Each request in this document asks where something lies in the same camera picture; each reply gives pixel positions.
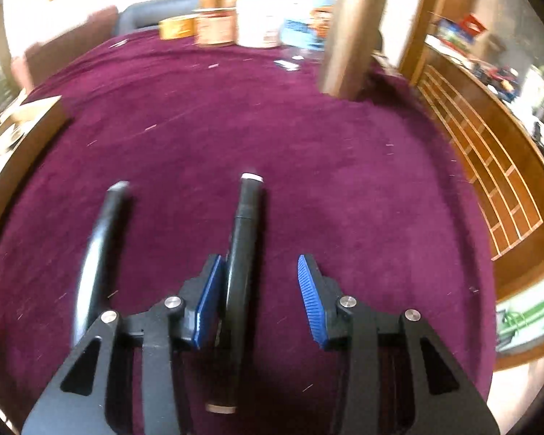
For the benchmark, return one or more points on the black leather sofa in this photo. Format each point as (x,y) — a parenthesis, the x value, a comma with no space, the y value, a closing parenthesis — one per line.
(147,15)

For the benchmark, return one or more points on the maroon table cloth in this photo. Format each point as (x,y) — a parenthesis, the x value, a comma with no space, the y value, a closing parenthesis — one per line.
(213,246)

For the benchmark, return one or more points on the black marker pen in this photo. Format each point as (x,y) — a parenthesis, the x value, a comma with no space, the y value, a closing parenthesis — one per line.
(96,276)
(232,338)

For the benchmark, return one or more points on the white plastic tub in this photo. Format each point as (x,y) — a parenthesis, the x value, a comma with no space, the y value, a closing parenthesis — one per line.
(258,23)

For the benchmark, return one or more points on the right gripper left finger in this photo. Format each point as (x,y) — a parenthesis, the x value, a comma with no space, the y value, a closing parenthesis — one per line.
(201,296)

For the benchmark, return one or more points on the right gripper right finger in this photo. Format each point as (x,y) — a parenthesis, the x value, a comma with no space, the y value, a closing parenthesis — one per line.
(320,295)

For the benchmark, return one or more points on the brown armchair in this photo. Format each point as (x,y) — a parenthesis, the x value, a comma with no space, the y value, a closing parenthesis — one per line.
(43,59)

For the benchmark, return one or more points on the orange labelled jar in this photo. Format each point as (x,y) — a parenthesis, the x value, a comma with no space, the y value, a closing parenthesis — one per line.
(215,22)

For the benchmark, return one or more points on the wooden cabinet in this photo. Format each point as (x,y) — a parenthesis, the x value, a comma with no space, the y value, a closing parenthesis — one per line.
(478,67)

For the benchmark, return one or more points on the steel thermos bottle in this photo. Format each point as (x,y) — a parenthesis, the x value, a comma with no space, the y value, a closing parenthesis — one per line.
(352,36)

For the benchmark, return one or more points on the yellow tape roll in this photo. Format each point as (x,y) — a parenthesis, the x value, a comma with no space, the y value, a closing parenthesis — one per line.
(177,27)

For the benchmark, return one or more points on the blue labelled snack jar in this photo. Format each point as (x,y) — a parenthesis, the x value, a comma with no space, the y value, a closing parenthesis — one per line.
(307,25)

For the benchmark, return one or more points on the cardboard tray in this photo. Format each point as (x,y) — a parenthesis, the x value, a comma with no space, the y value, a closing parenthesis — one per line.
(24,135)

